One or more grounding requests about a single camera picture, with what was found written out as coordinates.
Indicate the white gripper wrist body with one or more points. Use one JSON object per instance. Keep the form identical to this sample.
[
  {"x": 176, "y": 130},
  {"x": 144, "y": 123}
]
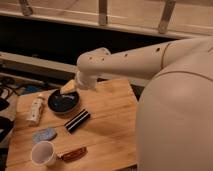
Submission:
[{"x": 85, "y": 81}]

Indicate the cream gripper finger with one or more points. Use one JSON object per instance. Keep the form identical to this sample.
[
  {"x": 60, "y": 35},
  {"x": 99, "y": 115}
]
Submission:
[{"x": 68, "y": 87}]

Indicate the dark ceramic bowl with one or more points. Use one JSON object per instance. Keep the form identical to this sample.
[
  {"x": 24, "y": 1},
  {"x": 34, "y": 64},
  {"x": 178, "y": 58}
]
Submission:
[{"x": 63, "y": 103}]

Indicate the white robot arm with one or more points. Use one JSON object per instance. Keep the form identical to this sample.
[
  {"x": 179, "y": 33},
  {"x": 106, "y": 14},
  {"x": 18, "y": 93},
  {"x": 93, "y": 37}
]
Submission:
[{"x": 174, "y": 119}]

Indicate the black striped box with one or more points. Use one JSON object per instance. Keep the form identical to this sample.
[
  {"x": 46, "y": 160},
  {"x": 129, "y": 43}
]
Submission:
[{"x": 76, "y": 121}]

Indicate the wooden table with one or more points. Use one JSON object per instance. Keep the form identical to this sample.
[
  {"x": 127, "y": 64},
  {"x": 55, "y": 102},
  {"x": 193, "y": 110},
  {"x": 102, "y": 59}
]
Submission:
[{"x": 108, "y": 135}]

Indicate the brown snack bar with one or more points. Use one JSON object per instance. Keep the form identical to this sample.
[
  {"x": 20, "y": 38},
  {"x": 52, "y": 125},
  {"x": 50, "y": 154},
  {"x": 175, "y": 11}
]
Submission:
[{"x": 74, "y": 154}]

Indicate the white paper cup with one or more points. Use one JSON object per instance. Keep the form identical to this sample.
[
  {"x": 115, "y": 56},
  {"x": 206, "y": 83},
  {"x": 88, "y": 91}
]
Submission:
[{"x": 43, "y": 154}]

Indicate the metal window rail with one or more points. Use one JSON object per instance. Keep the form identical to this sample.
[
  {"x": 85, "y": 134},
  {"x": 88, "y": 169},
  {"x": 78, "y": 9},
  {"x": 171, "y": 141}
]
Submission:
[{"x": 37, "y": 66}]

